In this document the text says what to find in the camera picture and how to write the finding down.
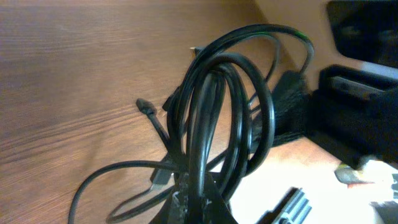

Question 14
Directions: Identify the black USB-A cable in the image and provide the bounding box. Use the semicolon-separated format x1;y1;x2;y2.
161;24;315;203

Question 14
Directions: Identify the black micro USB cable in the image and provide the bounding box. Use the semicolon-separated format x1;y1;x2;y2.
67;98;231;224

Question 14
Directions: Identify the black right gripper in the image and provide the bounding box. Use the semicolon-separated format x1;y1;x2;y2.
272;65;397;169

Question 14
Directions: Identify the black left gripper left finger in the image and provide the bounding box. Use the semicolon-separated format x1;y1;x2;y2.
149;174;188;224

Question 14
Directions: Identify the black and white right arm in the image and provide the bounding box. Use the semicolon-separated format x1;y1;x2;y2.
258;1;397;169

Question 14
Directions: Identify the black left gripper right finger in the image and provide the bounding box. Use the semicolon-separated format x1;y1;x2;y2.
198;173;237;224

